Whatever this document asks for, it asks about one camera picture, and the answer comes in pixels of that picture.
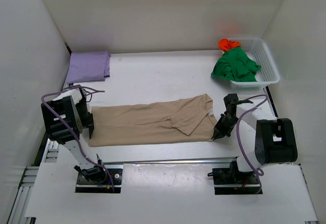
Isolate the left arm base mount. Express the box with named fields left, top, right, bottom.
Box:
left=74, top=164, right=123, bottom=193

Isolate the purple cable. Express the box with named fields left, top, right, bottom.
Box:
left=235, top=94, right=268, bottom=193
left=41, top=86, right=115, bottom=193

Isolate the orange t shirt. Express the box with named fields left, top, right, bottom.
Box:
left=218, top=38, right=241, bottom=53

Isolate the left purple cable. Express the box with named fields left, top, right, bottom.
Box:
left=41, top=86, right=115, bottom=193

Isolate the purple t shirt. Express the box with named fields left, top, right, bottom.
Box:
left=66, top=51, right=111, bottom=84

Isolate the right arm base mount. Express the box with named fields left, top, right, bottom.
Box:
left=207, top=159, right=263, bottom=195

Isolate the aluminium frame rail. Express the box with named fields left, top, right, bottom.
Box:
left=7, top=53, right=291, bottom=224

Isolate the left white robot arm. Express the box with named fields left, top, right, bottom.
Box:
left=41, top=85, right=108, bottom=184

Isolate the green t shirt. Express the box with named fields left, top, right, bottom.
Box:
left=211, top=47, right=261, bottom=82

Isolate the beige t shirt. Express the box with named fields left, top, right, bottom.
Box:
left=89, top=94, right=217, bottom=147

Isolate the white plastic basket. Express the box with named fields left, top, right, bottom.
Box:
left=227, top=37, right=280, bottom=89

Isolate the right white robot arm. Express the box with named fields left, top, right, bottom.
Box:
left=211, top=94, right=298, bottom=176

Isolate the white front board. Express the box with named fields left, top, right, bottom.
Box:
left=25, top=163, right=317, bottom=223

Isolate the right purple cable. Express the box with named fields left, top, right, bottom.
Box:
left=235, top=94, right=268, bottom=193

